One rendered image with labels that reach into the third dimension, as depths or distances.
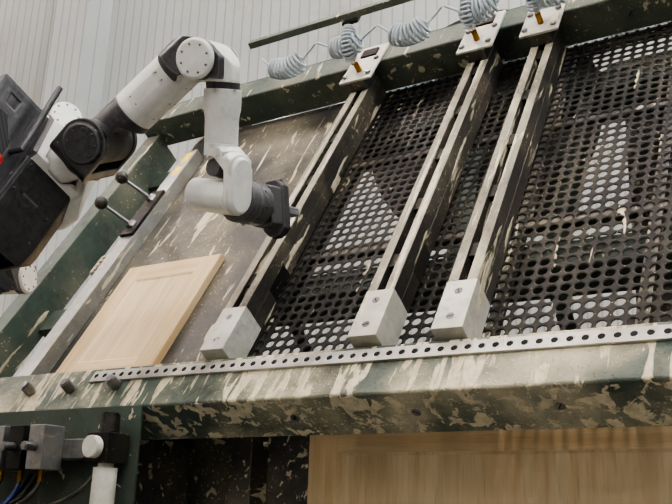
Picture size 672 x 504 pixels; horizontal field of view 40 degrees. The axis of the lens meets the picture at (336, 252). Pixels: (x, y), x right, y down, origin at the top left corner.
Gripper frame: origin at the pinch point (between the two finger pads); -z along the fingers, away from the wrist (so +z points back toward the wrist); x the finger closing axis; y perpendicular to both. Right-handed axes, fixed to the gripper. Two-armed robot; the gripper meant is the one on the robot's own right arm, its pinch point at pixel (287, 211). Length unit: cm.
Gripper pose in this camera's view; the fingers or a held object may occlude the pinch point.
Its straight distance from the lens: 197.3
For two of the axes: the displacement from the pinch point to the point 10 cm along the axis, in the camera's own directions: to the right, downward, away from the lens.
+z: -5.3, -0.9, -8.5
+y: -8.5, 1.2, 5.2
